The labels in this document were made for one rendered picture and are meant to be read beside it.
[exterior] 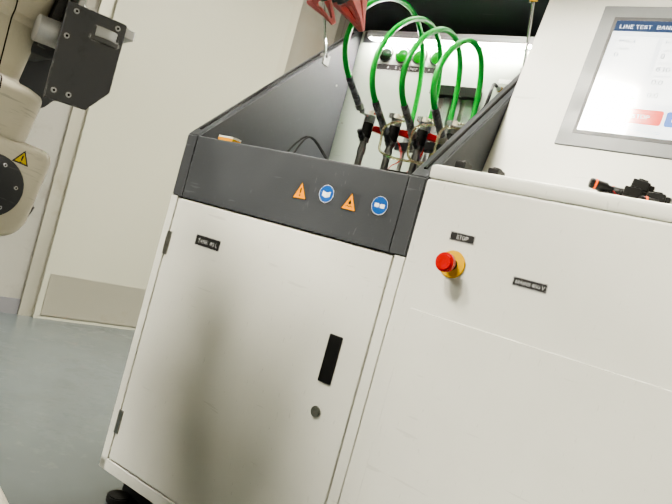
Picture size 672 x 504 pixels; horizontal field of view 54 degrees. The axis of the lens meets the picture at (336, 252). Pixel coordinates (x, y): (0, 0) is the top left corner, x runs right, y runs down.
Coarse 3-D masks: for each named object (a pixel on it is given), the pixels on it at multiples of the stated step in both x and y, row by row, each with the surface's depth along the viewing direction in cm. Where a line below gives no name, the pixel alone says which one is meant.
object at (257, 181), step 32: (192, 160) 166; (224, 160) 160; (256, 160) 154; (288, 160) 149; (320, 160) 144; (192, 192) 165; (224, 192) 158; (256, 192) 153; (288, 192) 148; (384, 192) 134; (288, 224) 146; (320, 224) 141; (352, 224) 137; (384, 224) 133
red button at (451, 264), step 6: (444, 252) 120; (450, 252) 123; (456, 252) 123; (438, 258) 120; (444, 258) 120; (450, 258) 119; (456, 258) 123; (462, 258) 122; (438, 264) 120; (444, 264) 120; (450, 264) 119; (456, 264) 122; (462, 264) 122; (444, 270) 120; (450, 270) 120; (456, 270) 122; (462, 270) 122; (450, 276) 123; (456, 276) 122
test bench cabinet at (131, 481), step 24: (168, 216) 168; (336, 240) 141; (144, 312) 168; (384, 312) 130; (384, 336) 129; (360, 384) 130; (120, 408) 168; (360, 408) 130; (120, 480) 165; (336, 480) 130
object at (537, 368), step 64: (576, 0) 152; (640, 0) 144; (576, 64) 146; (512, 128) 148; (448, 192) 126; (512, 256) 117; (576, 256) 111; (640, 256) 105; (448, 320) 122; (512, 320) 115; (576, 320) 109; (640, 320) 104; (384, 384) 128; (448, 384) 120; (512, 384) 114; (576, 384) 108; (640, 384) 103; (384, 448) 125; (448, 448) 118; (512, 448) 112; (576, 448) 106; (640, 448) 101
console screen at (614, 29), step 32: (608, 32) 145; (640, 32) 141; (608, 64) 142; (640, 64) 138; (576, 96) 143; (608, 96) 139; (640, 96) 135; (576, 128) 140; (608, 128) 136; (640, 128) 133
